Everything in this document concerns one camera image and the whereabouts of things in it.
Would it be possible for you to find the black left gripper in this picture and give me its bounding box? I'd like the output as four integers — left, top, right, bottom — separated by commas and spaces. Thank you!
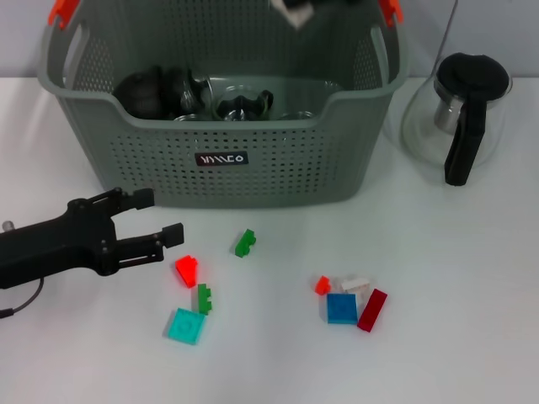
0, 187, 185, 290

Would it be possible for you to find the clear whitish toy brick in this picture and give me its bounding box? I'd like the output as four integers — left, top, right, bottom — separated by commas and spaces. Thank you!
271, 0, 315, 29

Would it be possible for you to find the grey perforated storage basket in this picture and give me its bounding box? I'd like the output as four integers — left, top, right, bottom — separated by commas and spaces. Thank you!
35, 0, 410, 210

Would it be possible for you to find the red sloped toy brick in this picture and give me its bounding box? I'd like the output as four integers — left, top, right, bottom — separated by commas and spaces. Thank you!
174, 255, 200, 290

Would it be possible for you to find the green toy brick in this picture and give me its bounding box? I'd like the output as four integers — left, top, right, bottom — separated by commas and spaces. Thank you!
233, 229, 257, 258
196, 284, 215, 316

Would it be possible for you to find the teal square toy plate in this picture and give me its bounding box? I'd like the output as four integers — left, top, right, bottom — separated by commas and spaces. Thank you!
165, 308, 207, 346

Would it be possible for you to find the dark clay teapot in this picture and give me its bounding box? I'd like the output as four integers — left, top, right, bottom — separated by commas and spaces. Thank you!
112, 66, 165, 120

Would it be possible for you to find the glass teapot black lid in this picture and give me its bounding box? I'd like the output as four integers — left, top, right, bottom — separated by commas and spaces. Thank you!
399, 52, 514, 187

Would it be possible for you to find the blue square toy plate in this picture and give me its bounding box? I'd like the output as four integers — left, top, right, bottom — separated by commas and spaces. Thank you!
326, 293, 359, 326

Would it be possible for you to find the white toy brick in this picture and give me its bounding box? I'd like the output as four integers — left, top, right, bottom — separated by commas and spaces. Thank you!
339, 277, 374, 294

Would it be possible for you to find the dark red long brick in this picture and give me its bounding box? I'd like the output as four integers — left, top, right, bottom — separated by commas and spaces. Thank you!
356, 289, 388, 333

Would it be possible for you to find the orange basket handle clip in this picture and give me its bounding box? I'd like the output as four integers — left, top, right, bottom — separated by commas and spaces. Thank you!
377, 0, 404, 29
47, 0, 81, 29

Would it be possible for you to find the thin grey wall cable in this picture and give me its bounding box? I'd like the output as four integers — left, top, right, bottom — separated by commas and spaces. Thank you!
435, 0, 460, 58

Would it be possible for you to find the left gripper cable with plug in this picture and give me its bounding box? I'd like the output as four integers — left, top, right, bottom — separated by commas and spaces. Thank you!
0, 277, 45, 319

